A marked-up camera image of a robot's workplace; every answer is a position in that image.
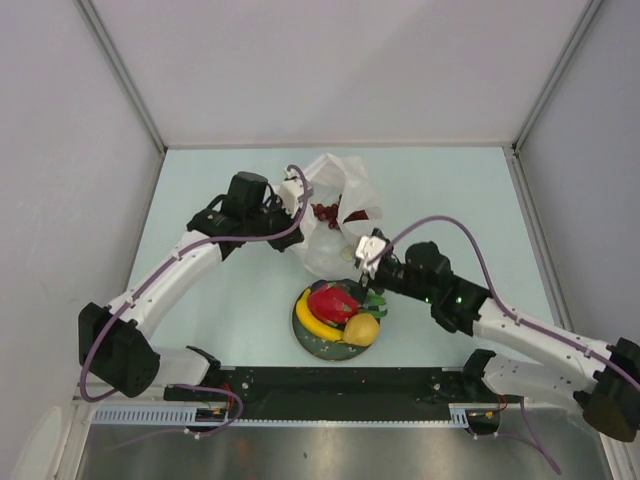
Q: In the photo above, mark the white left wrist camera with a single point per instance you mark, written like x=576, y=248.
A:
x=292, y=191

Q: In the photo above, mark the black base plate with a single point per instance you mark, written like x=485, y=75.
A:
x=351, y=394

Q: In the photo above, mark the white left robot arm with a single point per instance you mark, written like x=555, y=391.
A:
x=114, y=340

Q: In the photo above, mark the fake watermelon slice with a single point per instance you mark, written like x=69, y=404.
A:
x=336, y=302

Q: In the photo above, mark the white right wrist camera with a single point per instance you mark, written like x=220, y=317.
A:
x=368, y=254

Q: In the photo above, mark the fake yellow banana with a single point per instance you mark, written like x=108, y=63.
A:
x=312, y=324

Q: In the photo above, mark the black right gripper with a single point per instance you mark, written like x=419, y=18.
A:
x=373, y=276

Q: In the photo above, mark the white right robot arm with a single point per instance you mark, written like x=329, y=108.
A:
x=594, y=378

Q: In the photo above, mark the white plastic bag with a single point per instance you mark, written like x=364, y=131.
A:
x=329, y=254

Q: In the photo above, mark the blue ceramic plate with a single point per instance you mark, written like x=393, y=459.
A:
x=323, y=349

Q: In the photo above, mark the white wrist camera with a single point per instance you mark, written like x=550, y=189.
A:
x=368, y=254
x=292, y=191

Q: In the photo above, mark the fake red grapes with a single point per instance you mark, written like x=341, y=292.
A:
x=328, y=209

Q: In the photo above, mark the fake yellow lemon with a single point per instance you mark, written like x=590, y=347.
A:
x=361, y=330

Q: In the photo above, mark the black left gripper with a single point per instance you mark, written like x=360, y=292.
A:
x=275, y=203

